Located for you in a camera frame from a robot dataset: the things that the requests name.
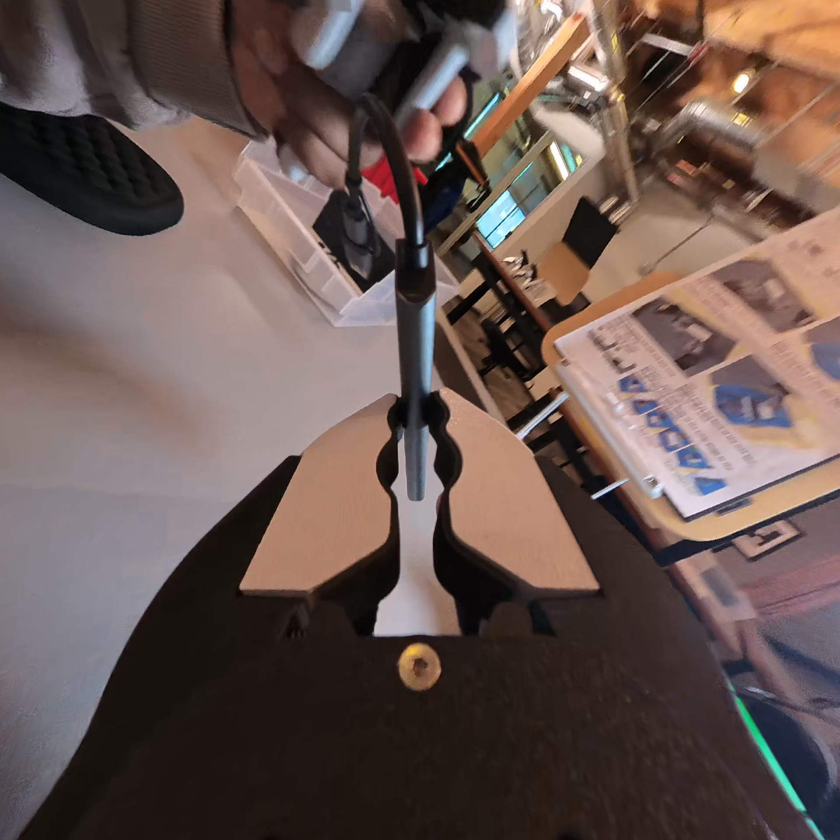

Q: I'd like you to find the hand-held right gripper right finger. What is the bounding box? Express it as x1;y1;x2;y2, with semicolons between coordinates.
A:
428;386;602;636

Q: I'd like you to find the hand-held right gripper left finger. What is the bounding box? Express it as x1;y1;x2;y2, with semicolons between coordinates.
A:
238;392;404;636

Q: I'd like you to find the slim silver usb hub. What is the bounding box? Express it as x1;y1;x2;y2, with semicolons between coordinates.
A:
395;239;438;503

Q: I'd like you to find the black cable grey usb plug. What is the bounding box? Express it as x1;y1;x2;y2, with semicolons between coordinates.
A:
341;92;432;298

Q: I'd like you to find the clear plastic bin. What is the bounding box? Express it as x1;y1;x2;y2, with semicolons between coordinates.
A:
233;140;462;328

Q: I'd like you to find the person's left forearm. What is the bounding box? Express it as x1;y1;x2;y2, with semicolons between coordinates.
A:
0;0;263;139

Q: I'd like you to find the red bin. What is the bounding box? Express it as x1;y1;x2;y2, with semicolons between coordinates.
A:
360;154;429;193

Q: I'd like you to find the printed instruction sheet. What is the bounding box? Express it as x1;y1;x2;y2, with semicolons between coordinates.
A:
554;209;840;521

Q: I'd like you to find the green plastic bin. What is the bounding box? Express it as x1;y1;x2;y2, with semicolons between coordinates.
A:
718;676;840;840

